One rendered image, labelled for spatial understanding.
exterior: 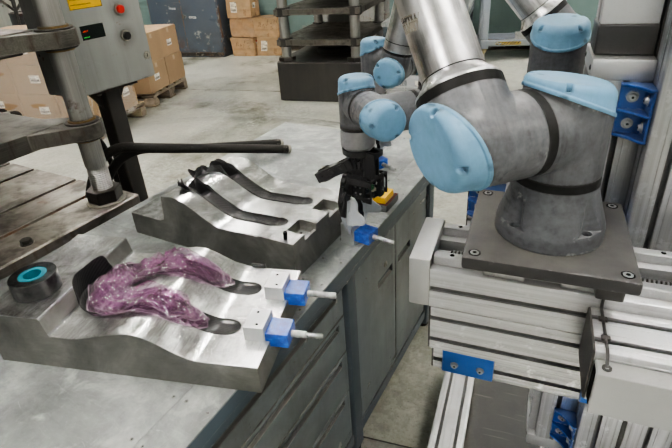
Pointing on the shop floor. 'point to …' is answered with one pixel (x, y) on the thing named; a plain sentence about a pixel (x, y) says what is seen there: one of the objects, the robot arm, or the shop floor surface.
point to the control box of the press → (97, 36)
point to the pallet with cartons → (164, 60)
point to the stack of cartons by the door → (252, 28)
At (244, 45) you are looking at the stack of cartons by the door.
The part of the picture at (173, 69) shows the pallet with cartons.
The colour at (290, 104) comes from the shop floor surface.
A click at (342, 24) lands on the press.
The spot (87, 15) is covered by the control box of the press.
